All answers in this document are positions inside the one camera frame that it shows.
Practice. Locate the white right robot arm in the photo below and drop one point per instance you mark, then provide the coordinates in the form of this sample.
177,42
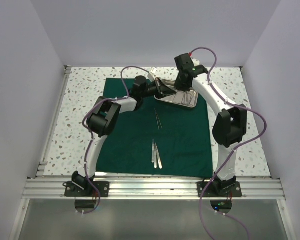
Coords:
231,120

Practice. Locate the thin pointed steel forceps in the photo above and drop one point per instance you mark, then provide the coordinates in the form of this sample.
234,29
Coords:
159,124

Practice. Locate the dark green surgical cloth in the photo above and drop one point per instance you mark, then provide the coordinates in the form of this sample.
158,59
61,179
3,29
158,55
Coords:
184,143

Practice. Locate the steel surgical forceps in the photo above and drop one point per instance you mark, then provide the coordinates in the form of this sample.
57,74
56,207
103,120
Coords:
183,98

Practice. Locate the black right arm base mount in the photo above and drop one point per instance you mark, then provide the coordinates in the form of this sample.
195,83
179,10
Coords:
223,189

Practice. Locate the aluminium left side rail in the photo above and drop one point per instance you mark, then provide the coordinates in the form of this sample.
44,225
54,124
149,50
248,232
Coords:
43,160

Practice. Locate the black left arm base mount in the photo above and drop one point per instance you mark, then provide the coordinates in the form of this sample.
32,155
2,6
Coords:
79,186

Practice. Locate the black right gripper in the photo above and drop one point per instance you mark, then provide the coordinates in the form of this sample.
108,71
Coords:
178,86

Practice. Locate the aluminium table edge rail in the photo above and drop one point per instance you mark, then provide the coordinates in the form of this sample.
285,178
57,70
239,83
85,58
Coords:
150,187

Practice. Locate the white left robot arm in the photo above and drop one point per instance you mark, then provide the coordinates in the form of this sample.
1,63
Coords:
101,120

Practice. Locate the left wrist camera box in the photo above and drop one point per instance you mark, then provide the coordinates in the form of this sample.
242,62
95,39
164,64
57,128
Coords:
152,74

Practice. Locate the stainless steel instrument tray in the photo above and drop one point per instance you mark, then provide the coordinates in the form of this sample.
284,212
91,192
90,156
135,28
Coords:
171,99

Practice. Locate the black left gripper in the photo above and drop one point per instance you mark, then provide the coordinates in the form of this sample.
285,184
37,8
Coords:
162,91

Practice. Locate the steel tweezers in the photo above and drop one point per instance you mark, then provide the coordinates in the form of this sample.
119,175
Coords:
155,160
152,150
158,158

